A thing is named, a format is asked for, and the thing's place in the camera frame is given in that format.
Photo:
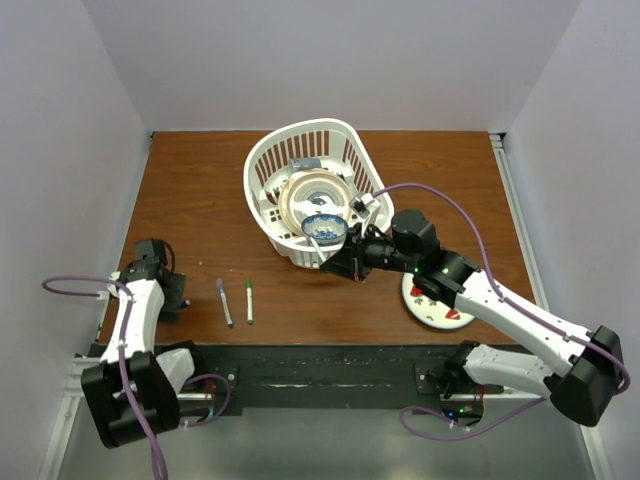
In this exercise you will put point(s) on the aluminium rail frame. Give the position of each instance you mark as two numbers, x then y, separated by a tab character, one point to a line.
497	144

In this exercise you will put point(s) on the white marker pen green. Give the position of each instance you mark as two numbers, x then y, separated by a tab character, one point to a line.
249	305

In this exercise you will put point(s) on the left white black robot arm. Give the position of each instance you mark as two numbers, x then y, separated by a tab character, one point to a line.
155	293

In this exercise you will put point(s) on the grey object in basket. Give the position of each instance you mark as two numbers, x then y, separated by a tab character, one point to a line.
299	164

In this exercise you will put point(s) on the white plastic dish basket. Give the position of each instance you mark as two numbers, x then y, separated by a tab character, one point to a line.
341	151

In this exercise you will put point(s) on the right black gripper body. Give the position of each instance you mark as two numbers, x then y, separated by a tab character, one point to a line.
377	254

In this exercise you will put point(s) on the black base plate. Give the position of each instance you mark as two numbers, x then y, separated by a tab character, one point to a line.
388	377

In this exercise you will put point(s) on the watermelon pattern plate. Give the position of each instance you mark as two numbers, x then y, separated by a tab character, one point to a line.
432	313

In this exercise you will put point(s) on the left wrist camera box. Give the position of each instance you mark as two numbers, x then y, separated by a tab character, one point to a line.
155	248

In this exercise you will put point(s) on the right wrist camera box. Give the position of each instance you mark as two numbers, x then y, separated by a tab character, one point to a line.
366	206

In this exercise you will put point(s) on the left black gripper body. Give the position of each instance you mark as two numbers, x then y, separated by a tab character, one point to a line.
172	299

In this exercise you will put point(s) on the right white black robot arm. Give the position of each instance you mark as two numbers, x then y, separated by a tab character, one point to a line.
577	369

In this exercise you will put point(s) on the blue white patterned bowl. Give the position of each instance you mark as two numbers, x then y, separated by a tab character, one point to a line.
325	229

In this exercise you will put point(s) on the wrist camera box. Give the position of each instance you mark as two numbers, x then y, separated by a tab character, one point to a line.
155	248
366	206

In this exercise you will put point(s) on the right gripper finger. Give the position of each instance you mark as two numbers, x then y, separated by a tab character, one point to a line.
356	234
343	263

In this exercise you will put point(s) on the white marker pen blue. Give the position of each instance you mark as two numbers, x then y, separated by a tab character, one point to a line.
226	310

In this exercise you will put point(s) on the tan rimmed plate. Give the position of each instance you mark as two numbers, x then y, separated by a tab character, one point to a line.
310	192

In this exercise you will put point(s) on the small white pen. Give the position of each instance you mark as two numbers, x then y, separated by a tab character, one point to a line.
319	252

